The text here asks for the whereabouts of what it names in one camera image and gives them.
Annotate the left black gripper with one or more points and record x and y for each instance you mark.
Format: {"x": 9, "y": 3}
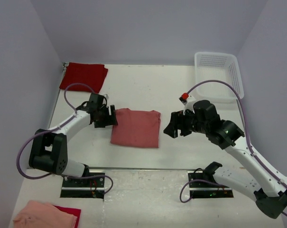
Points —
{"x": 109, "y": 120}

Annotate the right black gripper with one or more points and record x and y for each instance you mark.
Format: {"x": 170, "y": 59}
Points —
{"x": 177, "y": 122}

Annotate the salmon pink t shirt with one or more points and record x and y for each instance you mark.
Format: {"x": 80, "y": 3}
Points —
{"x": 138, "y": 129}

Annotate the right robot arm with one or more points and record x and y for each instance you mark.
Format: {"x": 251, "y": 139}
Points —
{"x": 263, "y": 184}

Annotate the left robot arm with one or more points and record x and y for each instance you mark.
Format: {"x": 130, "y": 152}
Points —
{"x": 49, "y": 151}

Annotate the folded dark red shirt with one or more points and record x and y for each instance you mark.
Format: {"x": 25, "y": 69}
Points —
{"x": 92, "y": 75}

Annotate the white plastic basket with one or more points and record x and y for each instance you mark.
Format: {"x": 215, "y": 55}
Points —
{"x": 217, "y": 66}

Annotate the folded red shirt front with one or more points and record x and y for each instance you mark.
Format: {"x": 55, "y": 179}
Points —
{"x": 71, "y": 211}

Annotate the folded light pink shirt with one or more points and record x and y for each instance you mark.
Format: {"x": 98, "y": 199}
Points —
{"x": 43, "y": 215}

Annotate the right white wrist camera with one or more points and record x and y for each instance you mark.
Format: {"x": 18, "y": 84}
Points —
{"x": 188, "y": 102}

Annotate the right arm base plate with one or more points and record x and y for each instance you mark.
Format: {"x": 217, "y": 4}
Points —
{"x": 201, "y": 190}

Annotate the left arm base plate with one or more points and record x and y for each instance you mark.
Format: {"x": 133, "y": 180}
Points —
{"x": 84, "y": 189}

